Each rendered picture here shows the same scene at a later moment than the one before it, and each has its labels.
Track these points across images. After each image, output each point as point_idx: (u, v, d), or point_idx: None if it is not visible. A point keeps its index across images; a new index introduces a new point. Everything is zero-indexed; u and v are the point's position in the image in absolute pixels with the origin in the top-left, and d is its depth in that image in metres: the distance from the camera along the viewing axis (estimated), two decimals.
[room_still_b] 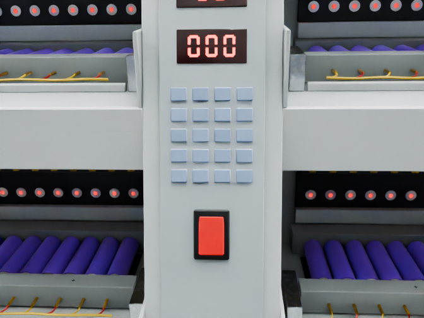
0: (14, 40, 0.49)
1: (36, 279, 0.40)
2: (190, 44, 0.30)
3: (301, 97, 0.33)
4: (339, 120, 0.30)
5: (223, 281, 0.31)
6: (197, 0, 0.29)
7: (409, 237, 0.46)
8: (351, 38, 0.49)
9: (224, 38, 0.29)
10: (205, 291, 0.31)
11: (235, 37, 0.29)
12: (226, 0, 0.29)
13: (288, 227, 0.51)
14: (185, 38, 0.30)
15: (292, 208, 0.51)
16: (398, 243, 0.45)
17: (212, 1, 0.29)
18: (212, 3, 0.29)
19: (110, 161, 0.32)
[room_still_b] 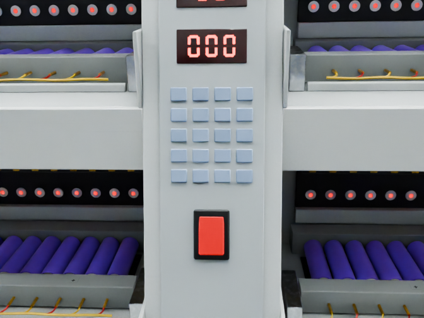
0: (14, 40, 0.49)
1: (36, 279, 0.40)
2: (190, 44, 0.30)
3: (301, 97, 0.33)
4: (339, 120, 0.30)
5: (223, 281, 0.31)
6: (197, 0, 0.29)
7: (409, 237, 0.46)
8: (351, 38, 0.49)
9: (224, 38, 0.29)
10: (205, 291, 0.31)
11: (235, 37, 0.29)
12: (226, 0, 0.29)
13: (288, 227, 0.51)
14: (185, 38, 0.30)
15: (292, 208, 0.51)
16: (398, 243, 0.45)
17: (212, 1, 0.29)
18: (212, 3, 0.29)
19: (110, 161, 0.32)
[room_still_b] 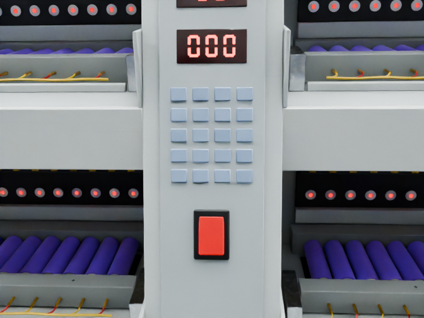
0: (14, 40, 0.49)
1: (36, 279, 0.40)
2: (190, 44, 0.30)
3: (301, 97, 0.33)
4: (339, 120, 0.30)
5: (223, 281, 0.31)
6: (197, 0, 0.29)
7: (409, 237, 0.46)
8: (351, 38, 0.49)
9: (224, 38, 0.29)
10: (205, 291, 0.31)
11: (235, 37, 0.29)
12: (226, 0, 0.29)
13: (288, 227, 0.51)
14: (185, 38, 0.30)
15: (292, 208, 0.51)
16: (398, 243, 0.45)
17: (212, 1, 0.29)
18: (212, 3, 0.29)
19: (110, 161, 0.32)
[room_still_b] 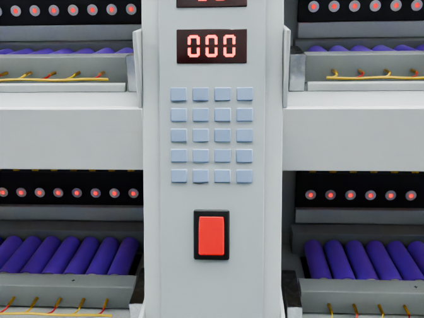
0: (14, 40, 0.49)
1: (36, 279, 0.40)
2: (190, 44, 0.30)
3: (301, 97, 0.33)
4: (339, 120, 0.30)
5: (223, 281, 0.31)
6: (197, 0, 0.29)
7: (409, 237, 0.46)
8: (351, 38, 0.49)
9: (224, 38, 0.29)
10: (205, 291, 0.31)
11: (235, 37, 0.29)
12: (226, 0, 0.29)
13: (288, 227, 0.51)
14: (185, 38, 0.30)
15: (292, 208, 0.51)
16: (398, 243, 0.45)
17: (212, 1, 0.29)
18: (212, 3, 0.29)
19: (110, 161, 0.32)
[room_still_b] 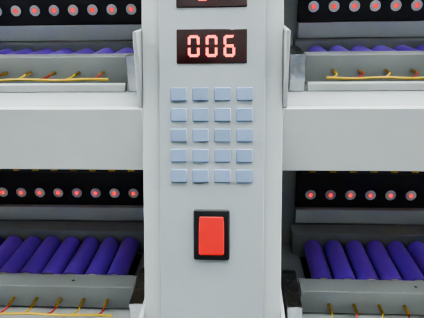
0: (14, 40, 0.49)
1: (36, 279, 0.40)
2: (190, 44, 0.30)
3: (301, 97, 0.33)
4: (339, 120, 0.30)
5: (223, 281, 0.31)
6: (197, 0, 0.29)
7: (409, 237, 0.46)
8: (351, 38, 0.49)
9: (224, 38, 0.29)
10: (205, 291, 0.31)
11: (235, 37, 0.29)
12: (226, 0, 0.29)
13: (288, 227, 0.51)
14: (185, 38, 0.30)
15: (292, 208, 0.51)
16: (398, 243, 0.45)
17: (212, 1, 0.29)
18: (212, 3, 0.29)
19: (110, 161, 0.32)
